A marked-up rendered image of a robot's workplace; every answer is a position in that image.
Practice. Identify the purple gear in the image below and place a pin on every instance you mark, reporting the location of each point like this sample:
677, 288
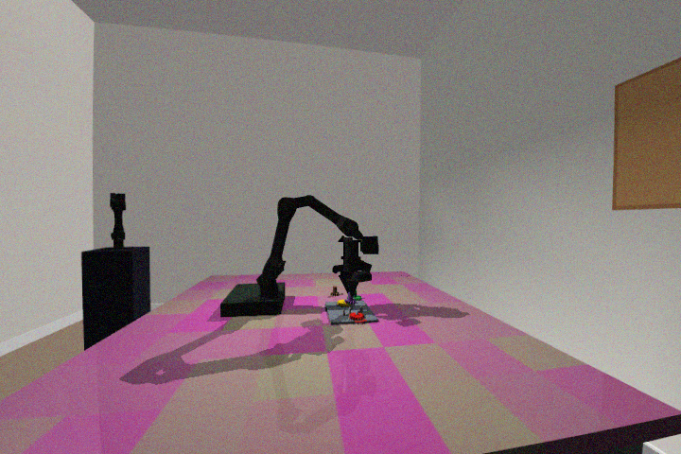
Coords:
350, 300

